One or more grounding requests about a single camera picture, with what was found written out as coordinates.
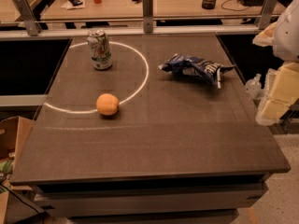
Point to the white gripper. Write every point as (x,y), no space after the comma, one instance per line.
(288,34)

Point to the clear plastic bottle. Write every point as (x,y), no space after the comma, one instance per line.
(253,86)

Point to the black mesh pen cup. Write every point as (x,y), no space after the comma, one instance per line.
(208,4)

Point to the blue chip bag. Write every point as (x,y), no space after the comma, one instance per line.
(197,67)

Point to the grey drawer cabinet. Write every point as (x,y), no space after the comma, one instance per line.
(150,195)

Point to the orange fruit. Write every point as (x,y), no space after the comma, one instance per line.
(107,104)

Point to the green white soda can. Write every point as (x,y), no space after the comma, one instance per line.
(99,49)

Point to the cardboard box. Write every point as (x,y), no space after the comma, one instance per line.
(14,133)

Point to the right metal bracket post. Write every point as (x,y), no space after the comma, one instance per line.
(263,20)

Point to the metal bracket post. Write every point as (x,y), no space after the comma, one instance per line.
(32,26)
(147,6)
(263,20)

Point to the middle metal bracket post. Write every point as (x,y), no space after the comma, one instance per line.
(147,6)

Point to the left metal bracket post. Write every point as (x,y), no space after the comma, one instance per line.
(32,26)

